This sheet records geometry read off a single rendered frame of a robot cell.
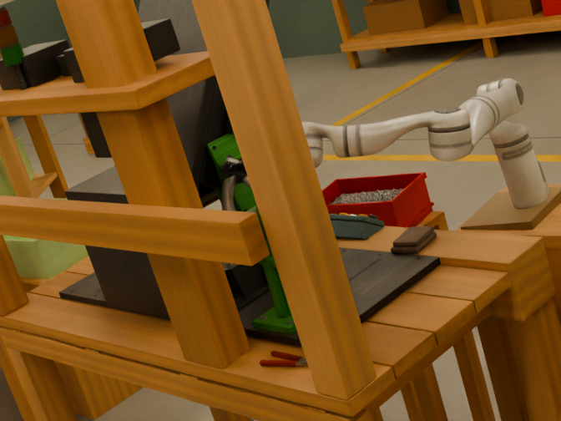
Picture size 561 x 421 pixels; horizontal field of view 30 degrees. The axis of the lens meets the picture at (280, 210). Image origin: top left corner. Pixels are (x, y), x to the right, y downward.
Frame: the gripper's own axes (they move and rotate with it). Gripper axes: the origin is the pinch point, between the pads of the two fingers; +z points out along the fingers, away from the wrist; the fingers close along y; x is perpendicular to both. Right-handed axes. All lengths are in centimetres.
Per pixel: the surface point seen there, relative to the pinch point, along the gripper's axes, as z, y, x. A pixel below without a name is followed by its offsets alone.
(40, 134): 277, -36, -104
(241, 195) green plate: 2.8, -5.2, 2.6
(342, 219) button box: 1.5, -35.9, -2.1
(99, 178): 32.0, 21.0, 1.2
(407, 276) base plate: -31, -34, 20
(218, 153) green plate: 2.8, 3.8, -5.5
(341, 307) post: -56, 1, 41
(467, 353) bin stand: 16, -100, 15
